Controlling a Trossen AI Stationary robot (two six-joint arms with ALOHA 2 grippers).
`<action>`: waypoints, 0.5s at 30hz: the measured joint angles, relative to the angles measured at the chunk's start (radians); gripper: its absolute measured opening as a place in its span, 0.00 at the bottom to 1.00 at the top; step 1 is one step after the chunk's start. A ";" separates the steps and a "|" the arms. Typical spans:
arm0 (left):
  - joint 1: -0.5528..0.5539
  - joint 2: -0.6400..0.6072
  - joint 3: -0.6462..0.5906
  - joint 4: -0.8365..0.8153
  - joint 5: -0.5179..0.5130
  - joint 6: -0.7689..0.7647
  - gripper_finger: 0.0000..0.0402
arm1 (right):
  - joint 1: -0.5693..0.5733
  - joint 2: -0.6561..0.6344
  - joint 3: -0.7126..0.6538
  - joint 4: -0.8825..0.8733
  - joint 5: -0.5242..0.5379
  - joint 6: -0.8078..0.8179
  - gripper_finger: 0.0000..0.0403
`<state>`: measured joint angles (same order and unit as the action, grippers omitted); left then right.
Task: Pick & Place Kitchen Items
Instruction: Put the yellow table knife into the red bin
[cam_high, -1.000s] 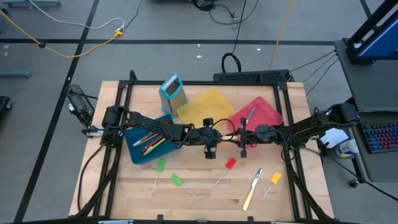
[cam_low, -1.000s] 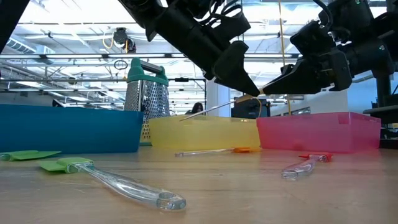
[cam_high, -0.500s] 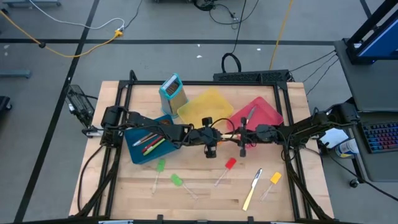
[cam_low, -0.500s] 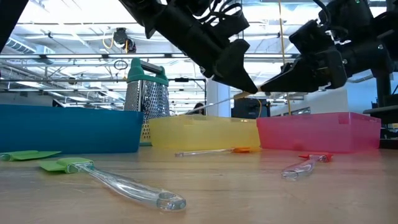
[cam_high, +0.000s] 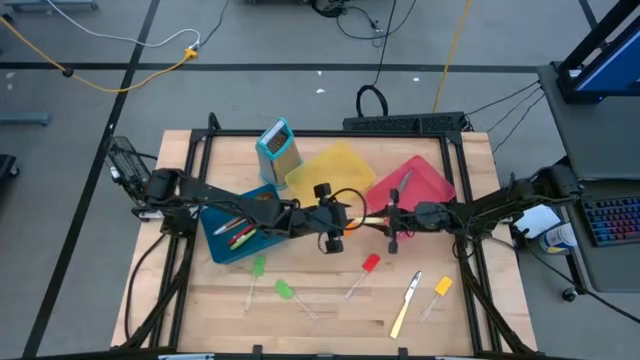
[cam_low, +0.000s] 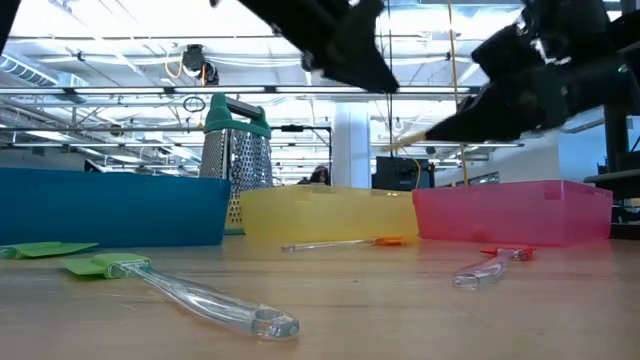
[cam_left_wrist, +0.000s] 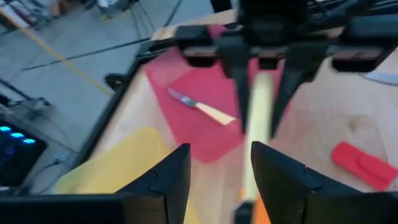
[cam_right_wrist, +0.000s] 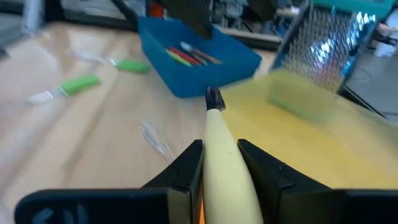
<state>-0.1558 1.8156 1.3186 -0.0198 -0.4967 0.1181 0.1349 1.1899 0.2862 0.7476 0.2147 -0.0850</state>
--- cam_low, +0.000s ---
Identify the yellow plastic bin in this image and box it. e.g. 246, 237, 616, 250
238, 184, 421, 245

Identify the blue plastic bin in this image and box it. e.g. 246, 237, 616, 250
0, 167, 232, 250

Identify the orange spatula clear handle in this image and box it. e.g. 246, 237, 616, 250
279, 235, 421, 254

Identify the cream handle knife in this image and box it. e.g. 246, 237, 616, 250
382, 131, 430, 153

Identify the black background rack frame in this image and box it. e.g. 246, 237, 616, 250
269, 124, 334, 184

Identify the green spatula clear handle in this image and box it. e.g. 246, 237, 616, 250
0, 241, 100, 261
62, 252, 301, 341

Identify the silver ventilation duct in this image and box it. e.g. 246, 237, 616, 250
0, 52, 89, 90

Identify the black aluminium table frame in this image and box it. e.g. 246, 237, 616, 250
610, 222, 640, 240

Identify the person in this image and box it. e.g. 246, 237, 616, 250
308, 165, 332, 187

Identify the red spatula clear handle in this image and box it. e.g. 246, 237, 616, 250
451, 245, 536, 291

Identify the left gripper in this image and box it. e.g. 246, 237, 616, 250
237, 0, 401, 95

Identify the black background monitor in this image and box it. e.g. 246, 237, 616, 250
372, 156, 436, 192

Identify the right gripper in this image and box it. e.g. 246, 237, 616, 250
424, 0, 640, 144

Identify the pink plastic bin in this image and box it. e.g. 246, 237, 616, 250
412, 179, 615, 247

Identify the steel box grater teal handle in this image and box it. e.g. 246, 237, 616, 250
198, 92, 275, 236

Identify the black hanging cable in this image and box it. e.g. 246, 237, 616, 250
384, 0, 396, 156

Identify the white pillar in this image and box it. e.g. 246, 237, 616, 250
332, 102, 372, 189

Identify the black ceiling cord reel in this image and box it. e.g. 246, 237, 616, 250
180, 43, 220, 86

